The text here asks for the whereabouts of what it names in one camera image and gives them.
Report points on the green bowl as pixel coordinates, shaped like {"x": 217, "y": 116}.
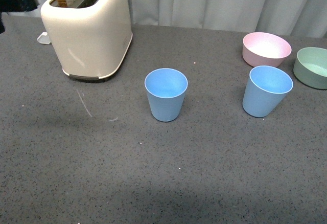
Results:
{"x": 310, "y": 67}

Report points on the dark robot arm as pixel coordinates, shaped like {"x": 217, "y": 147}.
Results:
{"x": 17, "y": 6}

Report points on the small clear plastic piece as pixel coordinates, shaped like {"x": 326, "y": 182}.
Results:
{"x": 43, "y": 38}

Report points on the cream white toaster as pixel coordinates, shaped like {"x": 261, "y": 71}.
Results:
{"x": 90, "y": 41}

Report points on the pink bowl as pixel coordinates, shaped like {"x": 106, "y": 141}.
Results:
{"x": 260, "y": 48}

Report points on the blue cup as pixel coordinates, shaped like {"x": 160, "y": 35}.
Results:
{"x": 266, "y": 88}
{"x": 166, "y": 89}

